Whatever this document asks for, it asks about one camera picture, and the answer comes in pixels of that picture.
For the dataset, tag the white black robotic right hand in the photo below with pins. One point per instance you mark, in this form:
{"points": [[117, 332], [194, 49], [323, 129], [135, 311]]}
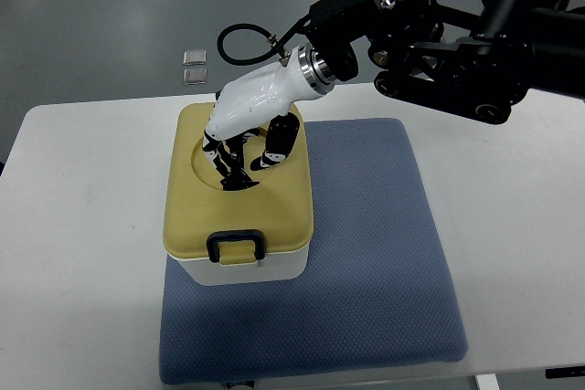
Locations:
{"points": [[260, 103]]}

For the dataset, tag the yellow storage box lid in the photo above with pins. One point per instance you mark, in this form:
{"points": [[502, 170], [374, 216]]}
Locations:
{"points": [[280, 205]]}

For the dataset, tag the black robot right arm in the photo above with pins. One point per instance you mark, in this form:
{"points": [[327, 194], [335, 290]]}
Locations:
{"points": [[471, 58]]}

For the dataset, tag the white storage box base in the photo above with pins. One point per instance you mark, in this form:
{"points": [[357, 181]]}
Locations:
{"points": [[238, 264]]}

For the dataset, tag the upper metal floor plate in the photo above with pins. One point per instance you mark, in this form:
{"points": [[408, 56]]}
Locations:
{"points": [[194, 57]]}

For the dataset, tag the blue quilted mat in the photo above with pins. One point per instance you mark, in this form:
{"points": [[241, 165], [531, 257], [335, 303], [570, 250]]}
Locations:
{"points": [[376, 291]]}

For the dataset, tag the dark label at mat front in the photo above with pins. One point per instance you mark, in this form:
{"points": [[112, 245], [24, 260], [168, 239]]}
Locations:
{"points": [[241, 385]]}

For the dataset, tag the white table leg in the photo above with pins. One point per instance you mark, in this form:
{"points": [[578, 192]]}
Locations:
{"points": [[486, 382]]}

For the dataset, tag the black label under table edge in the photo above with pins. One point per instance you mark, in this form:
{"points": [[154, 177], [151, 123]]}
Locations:
{"points": [[565, 372]]}

